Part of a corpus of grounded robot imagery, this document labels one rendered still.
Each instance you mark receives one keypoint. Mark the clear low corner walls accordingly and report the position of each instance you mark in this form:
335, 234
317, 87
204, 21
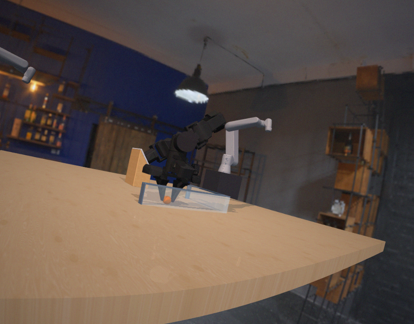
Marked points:
180, 199

